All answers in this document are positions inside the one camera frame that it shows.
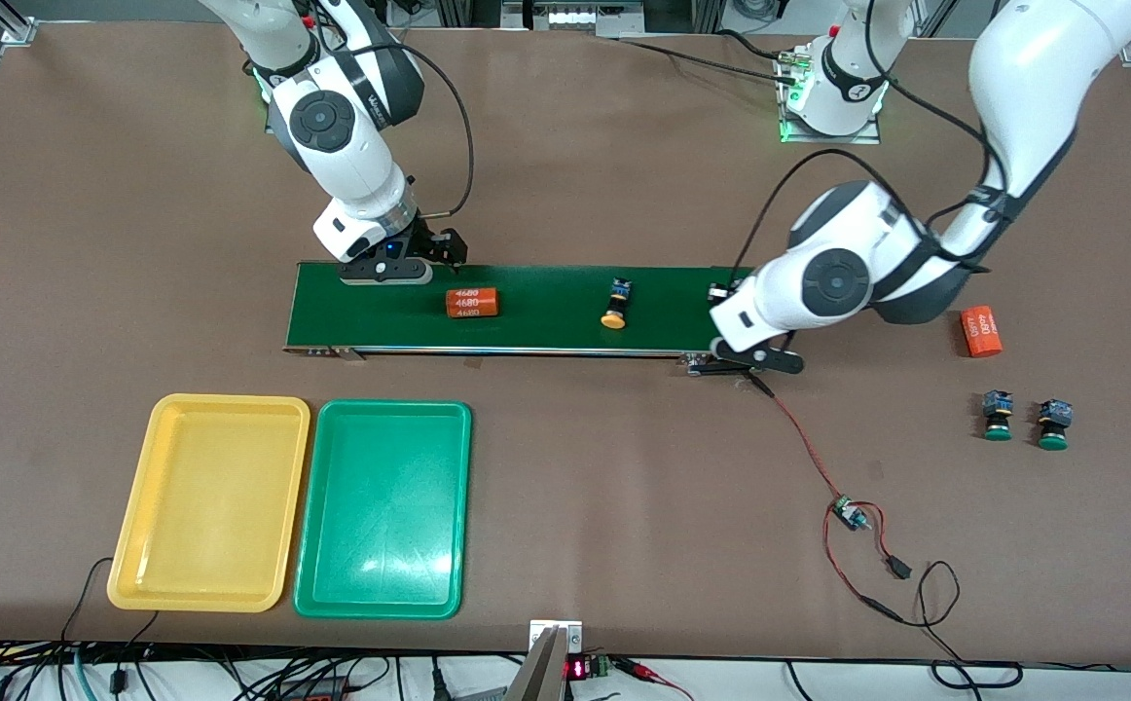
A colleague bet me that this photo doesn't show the orange 4680 battery cylinder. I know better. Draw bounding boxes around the orange 4680 battery cylinder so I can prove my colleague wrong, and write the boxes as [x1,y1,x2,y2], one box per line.
[960,305,1004,358]
[445,287,500,319]

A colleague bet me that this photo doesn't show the yellow push button switch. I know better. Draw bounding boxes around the yellow push button switch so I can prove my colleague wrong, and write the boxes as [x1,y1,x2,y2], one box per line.
[601,277,636,330]

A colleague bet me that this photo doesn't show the green push button switch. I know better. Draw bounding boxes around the green push button switch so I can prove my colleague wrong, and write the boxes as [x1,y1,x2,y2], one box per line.
[982,390,1014,442]
[1037,398,1073,452]

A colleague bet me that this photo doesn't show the green conveyor belt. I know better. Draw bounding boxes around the green conveyor belt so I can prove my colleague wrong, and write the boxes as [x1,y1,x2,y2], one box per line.
[283,261,769,377]

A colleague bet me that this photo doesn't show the green plastic tray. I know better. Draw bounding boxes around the green plastic tray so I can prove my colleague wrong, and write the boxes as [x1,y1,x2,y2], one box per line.
[293,400,473,620]

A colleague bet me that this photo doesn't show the white lit box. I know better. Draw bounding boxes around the white lit box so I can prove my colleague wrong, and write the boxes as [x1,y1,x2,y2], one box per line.
[525,0,646,36]

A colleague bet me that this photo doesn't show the yellow plastic tray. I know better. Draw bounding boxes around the yellow plastic tray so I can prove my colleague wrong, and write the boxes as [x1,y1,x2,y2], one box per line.
[106,393,311,613]

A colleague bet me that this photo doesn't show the red clip lead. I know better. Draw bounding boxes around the red clip lead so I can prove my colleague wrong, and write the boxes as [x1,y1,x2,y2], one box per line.
[614,657,698,701]

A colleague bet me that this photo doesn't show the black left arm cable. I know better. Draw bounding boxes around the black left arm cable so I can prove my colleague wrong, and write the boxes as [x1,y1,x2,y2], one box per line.
[731,0,1014,293]

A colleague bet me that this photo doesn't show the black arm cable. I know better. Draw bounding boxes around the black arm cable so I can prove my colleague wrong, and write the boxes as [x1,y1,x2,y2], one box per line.
[731,0,1014,293]
[332,0,476,220]

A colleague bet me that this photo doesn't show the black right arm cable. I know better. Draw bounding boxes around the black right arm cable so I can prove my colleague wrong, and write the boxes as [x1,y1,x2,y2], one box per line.
[332,0,476,220]

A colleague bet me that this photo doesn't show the red and black wire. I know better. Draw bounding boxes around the red and black wire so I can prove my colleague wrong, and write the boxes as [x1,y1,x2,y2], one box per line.
[747,373,913,625]

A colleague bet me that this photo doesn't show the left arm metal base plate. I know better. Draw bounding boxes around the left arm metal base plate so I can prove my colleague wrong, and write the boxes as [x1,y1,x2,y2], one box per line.
[778,49,883,145]

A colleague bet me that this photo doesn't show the black base power cable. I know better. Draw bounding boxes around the black base power cable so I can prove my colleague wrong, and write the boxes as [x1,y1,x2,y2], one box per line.
[614,27,805,87]

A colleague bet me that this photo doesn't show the thin black looped cable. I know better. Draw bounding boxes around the thin black looped cable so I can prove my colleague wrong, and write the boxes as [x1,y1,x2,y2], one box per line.
[901,560,1024,690]

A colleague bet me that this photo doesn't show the grey metal camera mount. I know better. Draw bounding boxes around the grey metal camera mount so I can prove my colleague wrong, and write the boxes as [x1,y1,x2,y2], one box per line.
[507,620,584,701]

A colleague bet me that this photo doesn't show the thin black table cable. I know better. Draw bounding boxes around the thin black table cable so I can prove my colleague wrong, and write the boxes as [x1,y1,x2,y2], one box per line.
[59,557,160,648]

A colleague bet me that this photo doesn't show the tangled black cable bundle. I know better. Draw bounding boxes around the tangled black cable bundle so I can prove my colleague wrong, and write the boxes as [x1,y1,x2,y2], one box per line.
[0,638,411,701]

